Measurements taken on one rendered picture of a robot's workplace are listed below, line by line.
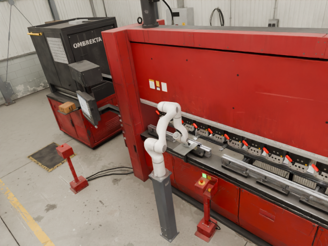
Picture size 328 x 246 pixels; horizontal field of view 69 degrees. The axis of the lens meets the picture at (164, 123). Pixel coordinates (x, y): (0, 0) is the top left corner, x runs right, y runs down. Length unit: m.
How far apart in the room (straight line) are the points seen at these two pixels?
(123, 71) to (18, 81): 6.39
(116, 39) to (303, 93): 2.00
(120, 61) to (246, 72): 1.52
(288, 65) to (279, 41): 0.18
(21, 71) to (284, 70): 8.17
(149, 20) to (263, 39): 1.34
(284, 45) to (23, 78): 8.22
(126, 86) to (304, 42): 2.02
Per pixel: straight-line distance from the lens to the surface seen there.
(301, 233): 2.74
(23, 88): 9.19
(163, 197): 2.65
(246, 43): 2.09
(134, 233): 3.38
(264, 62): 2.08
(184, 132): 2.56
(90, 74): 2.99
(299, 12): 6.48
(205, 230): 3.16
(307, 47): 1.94
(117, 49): 2.97
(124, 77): 3.06
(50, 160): 5.17
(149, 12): 2.85
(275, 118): 2.22
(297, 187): 2.56
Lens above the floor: 2.70
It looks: 30 degrees down
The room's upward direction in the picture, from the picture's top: 7 degrees counter-clockwise
